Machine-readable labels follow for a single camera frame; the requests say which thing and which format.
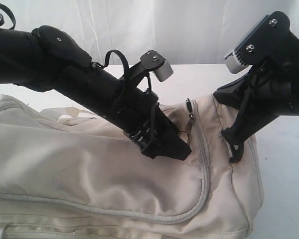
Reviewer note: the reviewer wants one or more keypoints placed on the cream duffel bag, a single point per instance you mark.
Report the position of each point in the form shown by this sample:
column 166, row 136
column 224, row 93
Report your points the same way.
column 63, row 176

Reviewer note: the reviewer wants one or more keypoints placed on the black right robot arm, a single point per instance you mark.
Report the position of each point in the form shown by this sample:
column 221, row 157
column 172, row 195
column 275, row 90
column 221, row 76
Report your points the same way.
column 288, row 48

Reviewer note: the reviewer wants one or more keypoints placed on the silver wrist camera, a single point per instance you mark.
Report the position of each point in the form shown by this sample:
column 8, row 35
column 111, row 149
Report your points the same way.
column 152, row 61
column 259, row 42

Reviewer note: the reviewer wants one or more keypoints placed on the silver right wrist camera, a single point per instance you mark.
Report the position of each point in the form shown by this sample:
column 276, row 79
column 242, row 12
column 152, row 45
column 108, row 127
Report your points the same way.
column 259, row 42

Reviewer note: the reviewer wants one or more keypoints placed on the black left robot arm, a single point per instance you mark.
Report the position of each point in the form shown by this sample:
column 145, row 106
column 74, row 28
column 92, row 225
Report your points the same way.
column 49, row 59

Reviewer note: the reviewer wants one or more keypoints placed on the white backdrop curtain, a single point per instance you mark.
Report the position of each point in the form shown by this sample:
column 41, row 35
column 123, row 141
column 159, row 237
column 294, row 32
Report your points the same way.
column 183, row 31

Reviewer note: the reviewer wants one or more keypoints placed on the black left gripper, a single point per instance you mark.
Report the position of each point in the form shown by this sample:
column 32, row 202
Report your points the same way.
column 137, row 113

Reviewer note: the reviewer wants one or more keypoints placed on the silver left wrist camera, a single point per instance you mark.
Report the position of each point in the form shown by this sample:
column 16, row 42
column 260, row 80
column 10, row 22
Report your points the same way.
column 152, row 61

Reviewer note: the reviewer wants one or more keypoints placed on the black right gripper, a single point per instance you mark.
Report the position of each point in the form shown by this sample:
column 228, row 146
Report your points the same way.
column 267, row 89

